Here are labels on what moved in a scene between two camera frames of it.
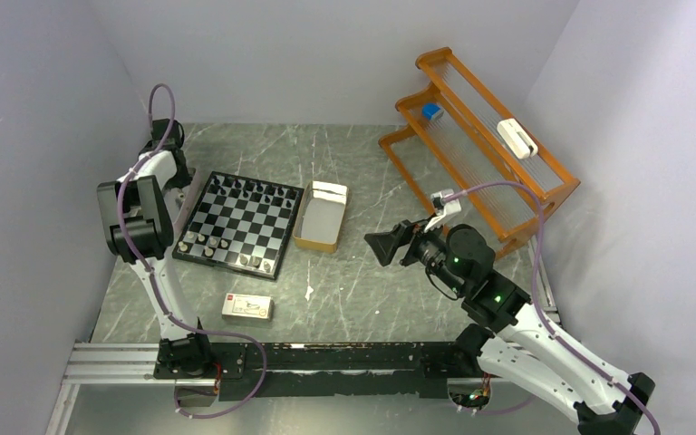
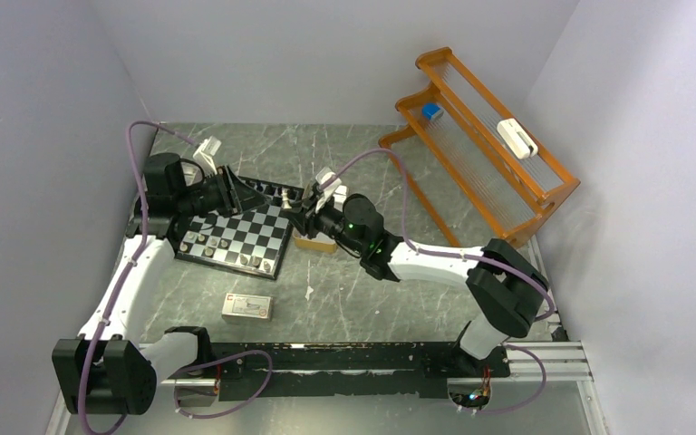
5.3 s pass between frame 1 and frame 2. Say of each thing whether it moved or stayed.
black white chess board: stayed
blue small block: stayed
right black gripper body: moved
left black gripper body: moved
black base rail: stayed
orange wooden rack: stayed
